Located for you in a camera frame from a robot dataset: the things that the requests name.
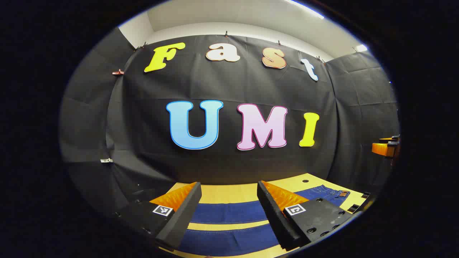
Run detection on blue denim jeans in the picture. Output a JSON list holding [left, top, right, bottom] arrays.
[[178, 185, 350, 257]]

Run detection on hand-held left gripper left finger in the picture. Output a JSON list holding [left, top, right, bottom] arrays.
[[115, 182, 202, 251]]

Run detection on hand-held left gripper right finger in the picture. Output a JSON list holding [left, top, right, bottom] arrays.
[[257, 181, 355, 250]]

